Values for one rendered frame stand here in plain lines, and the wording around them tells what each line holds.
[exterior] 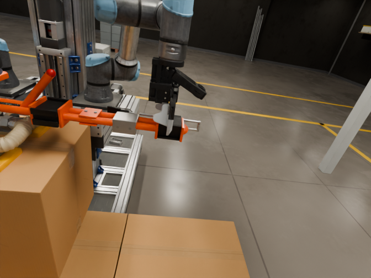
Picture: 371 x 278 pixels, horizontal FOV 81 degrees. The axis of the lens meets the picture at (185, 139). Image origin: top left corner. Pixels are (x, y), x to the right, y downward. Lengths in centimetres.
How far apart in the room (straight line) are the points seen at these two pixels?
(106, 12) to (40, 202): 51
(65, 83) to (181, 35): 95
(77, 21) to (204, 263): 137
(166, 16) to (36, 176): 53
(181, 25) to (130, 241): 95
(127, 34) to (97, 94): 34
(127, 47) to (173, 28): 60
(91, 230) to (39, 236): 46
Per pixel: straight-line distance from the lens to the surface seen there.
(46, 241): 81
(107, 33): 843
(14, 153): 79
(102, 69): 121
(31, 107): 74
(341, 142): 333
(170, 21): 59
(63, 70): 139
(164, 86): 61
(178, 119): 69
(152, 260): 113
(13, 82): 147
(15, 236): 83
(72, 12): 142
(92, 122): 69
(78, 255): 116
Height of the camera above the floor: 151
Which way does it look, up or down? 29 degrees down
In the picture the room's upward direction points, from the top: 11 degrees clockwise
